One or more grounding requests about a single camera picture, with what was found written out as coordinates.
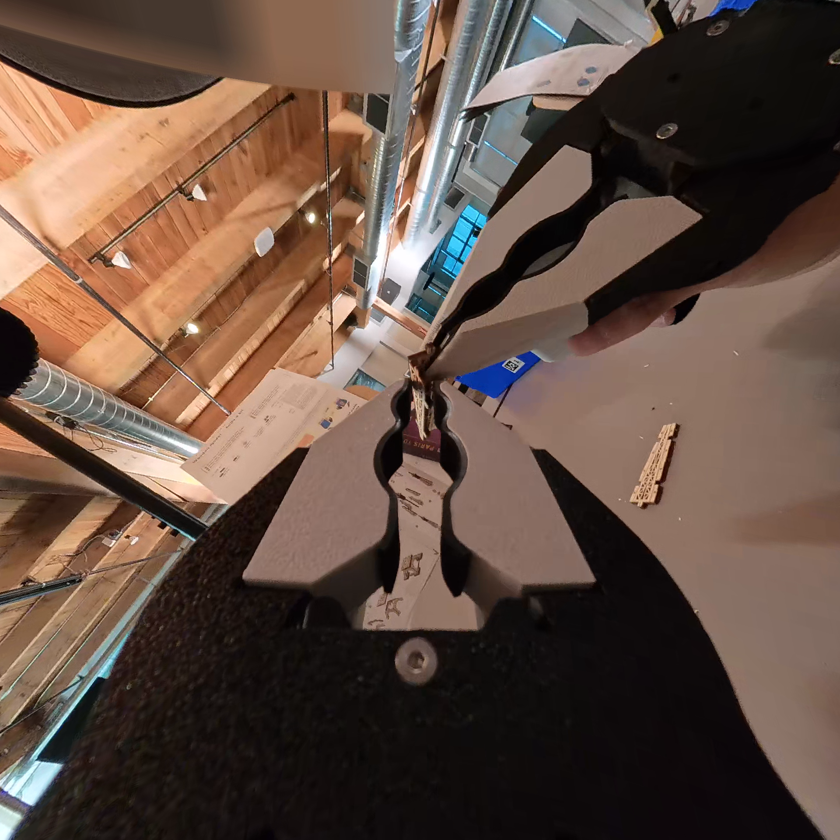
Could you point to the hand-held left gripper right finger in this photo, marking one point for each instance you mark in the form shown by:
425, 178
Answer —
518, 518

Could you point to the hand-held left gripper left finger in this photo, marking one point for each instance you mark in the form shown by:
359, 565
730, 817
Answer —
328, 518

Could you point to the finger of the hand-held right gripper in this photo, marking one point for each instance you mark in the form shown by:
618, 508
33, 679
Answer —
590, 262
525, 210

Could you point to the joined wooden lattice panels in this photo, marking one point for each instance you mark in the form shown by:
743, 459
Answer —
423, 407

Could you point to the grey desk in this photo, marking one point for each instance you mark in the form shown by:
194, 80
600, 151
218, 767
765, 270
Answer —
722, 459

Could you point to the person's right hand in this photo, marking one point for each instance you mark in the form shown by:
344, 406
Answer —
774, 256

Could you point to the assembly diagram sheet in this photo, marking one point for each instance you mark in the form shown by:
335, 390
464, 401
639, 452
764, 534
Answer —
413, 544

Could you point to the large window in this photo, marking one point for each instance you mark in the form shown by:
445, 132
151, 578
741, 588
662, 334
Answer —
453, 262

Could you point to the illustrated instruction booklet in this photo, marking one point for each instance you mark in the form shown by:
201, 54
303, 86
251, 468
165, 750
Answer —
262, 433

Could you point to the purple model kit box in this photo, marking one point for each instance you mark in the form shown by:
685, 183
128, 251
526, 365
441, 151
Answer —
426, 451

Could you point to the beige dotted sheet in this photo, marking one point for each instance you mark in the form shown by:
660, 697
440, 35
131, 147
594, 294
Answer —
544, 72

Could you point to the blue plastic bin white tag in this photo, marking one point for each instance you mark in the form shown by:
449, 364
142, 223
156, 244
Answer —
485, 380

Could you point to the wide wooden lattice panel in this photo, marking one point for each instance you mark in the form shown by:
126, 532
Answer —
656, 463

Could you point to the black pole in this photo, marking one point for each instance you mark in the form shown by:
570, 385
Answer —
98, 467

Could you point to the white ceiling access point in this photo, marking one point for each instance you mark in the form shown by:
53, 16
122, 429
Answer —
263, 241

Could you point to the metal conduit pipe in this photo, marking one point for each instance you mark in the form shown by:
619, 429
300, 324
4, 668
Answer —
111, 308

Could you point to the silver ventilation duct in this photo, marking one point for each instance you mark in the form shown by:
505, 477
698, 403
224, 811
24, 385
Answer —
98, 403
453, 98

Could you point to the silver duct with vent box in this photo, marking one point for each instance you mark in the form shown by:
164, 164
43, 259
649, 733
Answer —
394, 164

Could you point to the black wall speaker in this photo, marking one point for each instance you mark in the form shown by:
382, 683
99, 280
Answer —
390, 291

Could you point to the black light track rail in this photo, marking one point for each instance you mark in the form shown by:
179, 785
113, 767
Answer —
197, 172

